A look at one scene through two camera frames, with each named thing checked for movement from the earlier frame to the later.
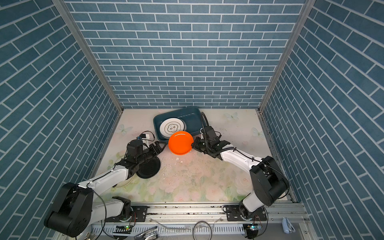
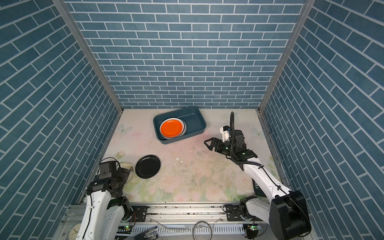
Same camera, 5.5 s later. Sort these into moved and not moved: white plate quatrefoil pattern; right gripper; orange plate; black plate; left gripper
Moved: left gripper; orange plate; right gripper
Not moved: black plate; white plate quatrefoil pattern
